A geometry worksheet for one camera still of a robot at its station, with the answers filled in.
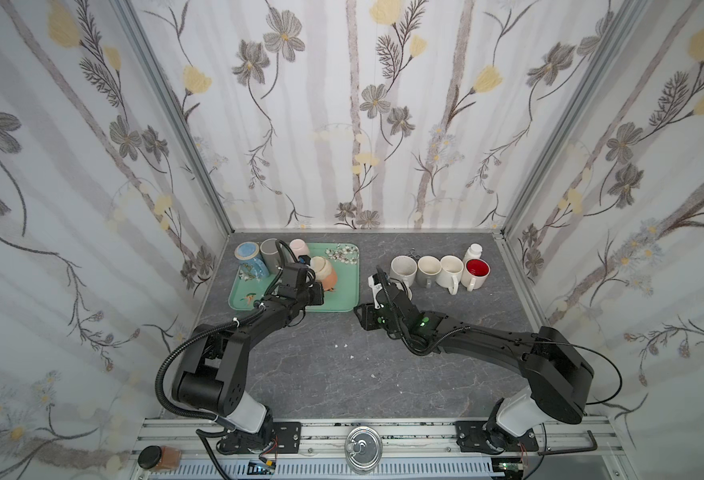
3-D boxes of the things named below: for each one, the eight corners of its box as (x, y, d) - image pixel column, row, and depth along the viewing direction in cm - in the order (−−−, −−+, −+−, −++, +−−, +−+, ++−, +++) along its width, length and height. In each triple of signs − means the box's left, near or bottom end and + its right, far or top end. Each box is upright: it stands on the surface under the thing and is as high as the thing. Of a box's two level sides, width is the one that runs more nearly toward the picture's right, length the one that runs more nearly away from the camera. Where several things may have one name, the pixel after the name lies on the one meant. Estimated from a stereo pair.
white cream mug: (432, 291, 105) (438, 277, 98) (439, 268, 112) (444, 252, 105) (453, 298, 104) (460, 283, 97) (458, 273, 110) (465, 258, 103)
